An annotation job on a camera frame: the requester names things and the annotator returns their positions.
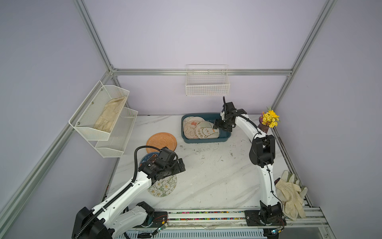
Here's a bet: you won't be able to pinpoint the white wire wall basket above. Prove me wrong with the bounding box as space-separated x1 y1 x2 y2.
186 64 230 97

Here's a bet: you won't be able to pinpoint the cream work gloves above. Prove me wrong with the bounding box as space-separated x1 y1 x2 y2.
275 170 308 221

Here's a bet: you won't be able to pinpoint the beige puppy round coaster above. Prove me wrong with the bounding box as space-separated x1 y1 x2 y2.
195 121 220 139

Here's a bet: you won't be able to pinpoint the orange woven round coaster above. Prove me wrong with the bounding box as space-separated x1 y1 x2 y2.
146 132 177 151

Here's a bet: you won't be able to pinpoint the white mesh two-tier shelf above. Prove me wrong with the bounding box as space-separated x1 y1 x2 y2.
69 81 138 158

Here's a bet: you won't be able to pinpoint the aluminium mounting rail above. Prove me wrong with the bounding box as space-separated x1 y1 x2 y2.
82 206 329 231

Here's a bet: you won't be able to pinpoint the beige cloth in shelf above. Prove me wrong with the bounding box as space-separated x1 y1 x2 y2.
94 96 127 133

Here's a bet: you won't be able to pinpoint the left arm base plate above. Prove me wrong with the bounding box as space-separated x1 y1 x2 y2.
141 211 168 228

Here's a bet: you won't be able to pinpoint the pink kitty round coaster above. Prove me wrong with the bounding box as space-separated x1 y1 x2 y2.
185 117 205 122

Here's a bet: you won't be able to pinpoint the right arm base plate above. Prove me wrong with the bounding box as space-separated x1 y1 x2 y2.
244 201 286 226

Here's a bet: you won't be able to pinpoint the yellow flower bunch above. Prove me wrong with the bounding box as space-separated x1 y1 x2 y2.
259 108 280 128

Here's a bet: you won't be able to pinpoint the blue denim bear coaster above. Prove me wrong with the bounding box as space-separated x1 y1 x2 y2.
139 151 159 167

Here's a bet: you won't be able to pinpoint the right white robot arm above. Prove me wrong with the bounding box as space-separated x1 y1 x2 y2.
213 98 283 225

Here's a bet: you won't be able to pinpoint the pink bunny bow coaster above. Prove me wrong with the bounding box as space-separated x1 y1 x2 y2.
183 117 199 139

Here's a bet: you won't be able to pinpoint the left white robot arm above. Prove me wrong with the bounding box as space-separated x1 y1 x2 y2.
72 146 186 239

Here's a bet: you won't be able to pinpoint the green white flower bunny coaster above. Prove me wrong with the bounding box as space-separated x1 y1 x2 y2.
148 175 177 198

